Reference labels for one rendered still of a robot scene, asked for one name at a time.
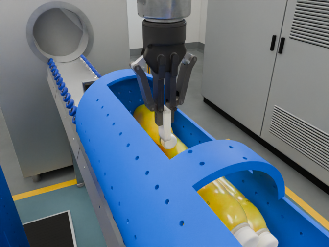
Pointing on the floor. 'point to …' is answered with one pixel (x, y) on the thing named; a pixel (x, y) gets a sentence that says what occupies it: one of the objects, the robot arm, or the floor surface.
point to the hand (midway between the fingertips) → (164, 123)
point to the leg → (76, 169)
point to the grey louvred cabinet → (272, 77)
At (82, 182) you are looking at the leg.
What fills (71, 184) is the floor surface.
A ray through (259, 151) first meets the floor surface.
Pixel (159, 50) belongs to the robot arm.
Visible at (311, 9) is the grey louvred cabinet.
